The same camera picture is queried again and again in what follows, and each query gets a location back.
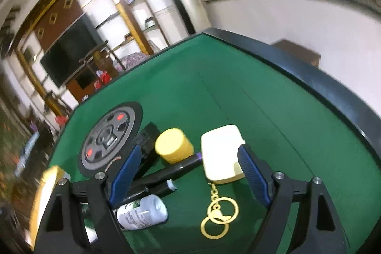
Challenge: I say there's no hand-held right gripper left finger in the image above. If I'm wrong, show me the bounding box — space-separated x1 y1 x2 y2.
34 144 142 254

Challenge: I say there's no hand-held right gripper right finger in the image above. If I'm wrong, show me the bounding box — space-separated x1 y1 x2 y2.
237 143 347 254

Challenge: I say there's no cream rectangular box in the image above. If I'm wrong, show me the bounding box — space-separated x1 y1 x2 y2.
201 124 246 185

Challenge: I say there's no white labelled bottle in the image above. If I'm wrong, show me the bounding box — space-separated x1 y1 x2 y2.
115 194 169 231

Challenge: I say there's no black marker pen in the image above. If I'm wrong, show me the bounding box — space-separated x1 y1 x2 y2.
135 153 203 187

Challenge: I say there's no yellow cylinder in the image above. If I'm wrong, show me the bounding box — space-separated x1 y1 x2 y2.
155 128 195 165

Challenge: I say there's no yellow-rimmed white tray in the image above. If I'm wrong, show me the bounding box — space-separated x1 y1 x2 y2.
28 166 99 249

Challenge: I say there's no gold keyring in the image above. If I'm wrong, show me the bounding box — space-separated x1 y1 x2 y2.
200 183 239 240

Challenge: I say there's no round grey control panel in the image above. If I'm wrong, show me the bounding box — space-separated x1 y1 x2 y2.
78 102 143 179

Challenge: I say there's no small black box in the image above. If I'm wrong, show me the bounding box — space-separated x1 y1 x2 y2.
135 122 161 174

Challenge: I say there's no wooden television cabinet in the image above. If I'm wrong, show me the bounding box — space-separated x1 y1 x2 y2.
66 64 120 103

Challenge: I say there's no patterned purple cloth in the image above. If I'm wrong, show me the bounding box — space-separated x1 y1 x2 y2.
120 52 149 70

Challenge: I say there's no wooden stool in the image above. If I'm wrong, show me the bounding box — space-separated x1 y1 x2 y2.
272 39 321 68

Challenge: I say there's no black television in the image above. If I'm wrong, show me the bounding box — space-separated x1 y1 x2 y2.
40 12 103 87

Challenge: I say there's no gold-framed shelf unit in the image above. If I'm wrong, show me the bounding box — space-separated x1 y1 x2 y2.
98 0 171 56

